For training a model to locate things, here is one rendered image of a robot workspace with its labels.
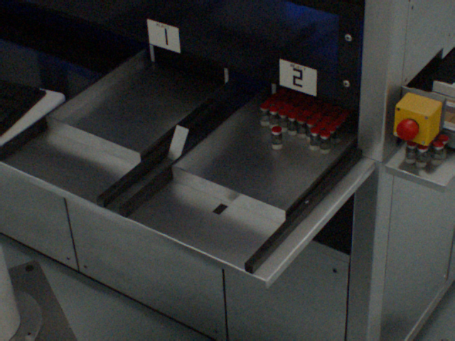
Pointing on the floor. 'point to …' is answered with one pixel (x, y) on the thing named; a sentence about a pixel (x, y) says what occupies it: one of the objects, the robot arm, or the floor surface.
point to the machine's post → (372, 46)
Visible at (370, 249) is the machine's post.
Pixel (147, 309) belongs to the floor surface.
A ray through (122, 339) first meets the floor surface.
